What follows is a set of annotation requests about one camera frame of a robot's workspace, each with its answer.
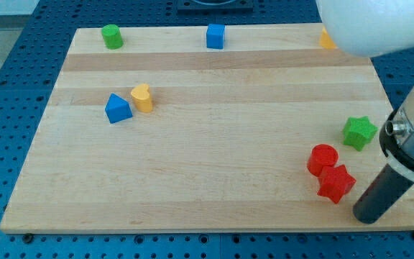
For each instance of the red star block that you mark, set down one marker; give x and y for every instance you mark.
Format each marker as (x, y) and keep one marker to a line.
(335, 182)

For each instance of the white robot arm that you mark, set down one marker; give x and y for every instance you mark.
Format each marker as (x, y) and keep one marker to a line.
(371, 28)

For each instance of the blue triangle block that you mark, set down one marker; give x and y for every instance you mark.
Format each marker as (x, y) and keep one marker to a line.
(117, 109)

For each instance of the green star block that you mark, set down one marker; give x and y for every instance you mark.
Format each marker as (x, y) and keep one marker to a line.
(358, 132)

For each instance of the wooden board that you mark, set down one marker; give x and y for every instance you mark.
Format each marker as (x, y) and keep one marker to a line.
(224, 149)

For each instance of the yellow heart block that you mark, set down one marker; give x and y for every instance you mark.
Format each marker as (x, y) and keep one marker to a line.
(142, 98)

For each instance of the blue cube block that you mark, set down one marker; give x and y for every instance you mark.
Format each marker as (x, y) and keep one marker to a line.
(215, 36)

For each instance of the red cylinder block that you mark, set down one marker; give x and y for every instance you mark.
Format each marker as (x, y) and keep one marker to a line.
(321, 156)

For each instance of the green cylinder block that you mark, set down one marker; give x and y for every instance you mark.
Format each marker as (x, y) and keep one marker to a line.
(111, 36)

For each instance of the yellow block at board edge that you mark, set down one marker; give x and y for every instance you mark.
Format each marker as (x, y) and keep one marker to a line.
(325, 40)

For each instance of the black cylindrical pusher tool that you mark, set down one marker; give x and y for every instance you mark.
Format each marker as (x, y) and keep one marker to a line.
(382, 193)

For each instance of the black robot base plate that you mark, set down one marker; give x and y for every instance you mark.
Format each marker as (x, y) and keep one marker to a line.
(214, 5)

